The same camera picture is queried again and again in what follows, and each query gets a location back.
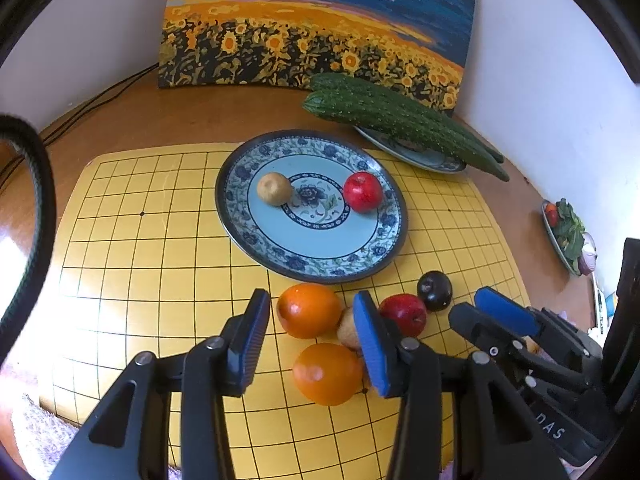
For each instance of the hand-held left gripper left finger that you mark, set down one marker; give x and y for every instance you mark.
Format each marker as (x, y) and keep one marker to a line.
(251, 342)

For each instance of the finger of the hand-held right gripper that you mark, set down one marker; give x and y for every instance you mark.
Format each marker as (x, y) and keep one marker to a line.
(505, 312)
(472, 327)

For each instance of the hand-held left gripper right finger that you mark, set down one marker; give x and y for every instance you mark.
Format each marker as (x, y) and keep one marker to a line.
(372, 347)

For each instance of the brown kiwi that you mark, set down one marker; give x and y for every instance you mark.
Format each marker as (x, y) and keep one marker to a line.
(347, 332)
(274, 189)

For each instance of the red apple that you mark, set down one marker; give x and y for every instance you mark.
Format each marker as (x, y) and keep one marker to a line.
(363, 192)
(407, 312)

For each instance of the dark purple plum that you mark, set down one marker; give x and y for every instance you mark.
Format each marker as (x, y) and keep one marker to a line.
(435, 291)

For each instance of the orange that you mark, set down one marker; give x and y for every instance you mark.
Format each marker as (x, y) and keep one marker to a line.
(327, 375)
(307, 310)

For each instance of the blue floral porcelain plate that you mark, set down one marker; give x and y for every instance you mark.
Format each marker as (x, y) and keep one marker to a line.
(310, 240)

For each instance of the plate of vegetables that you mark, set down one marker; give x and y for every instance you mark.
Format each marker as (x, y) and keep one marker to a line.
(560, 250)

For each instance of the green leafy vegetables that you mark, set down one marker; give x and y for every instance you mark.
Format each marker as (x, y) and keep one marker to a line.
(570, 230)

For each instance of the small red tomato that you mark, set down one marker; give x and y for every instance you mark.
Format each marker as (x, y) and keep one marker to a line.
(551, 213)

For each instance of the yellow grid game board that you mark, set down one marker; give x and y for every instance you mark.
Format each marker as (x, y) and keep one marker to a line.
(150, 260)

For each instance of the blue rimmed plate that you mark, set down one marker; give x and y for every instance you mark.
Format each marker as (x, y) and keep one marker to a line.
(425, 159)

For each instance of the green cucumber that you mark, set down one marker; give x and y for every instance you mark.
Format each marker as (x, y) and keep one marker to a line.
(380, 95)
(390, 122)

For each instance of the pale fluffy rug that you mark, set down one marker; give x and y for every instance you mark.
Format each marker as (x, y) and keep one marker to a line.
(35, 435)

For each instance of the sunflower field painting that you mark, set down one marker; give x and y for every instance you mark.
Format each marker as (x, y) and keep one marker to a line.
(310, 25)

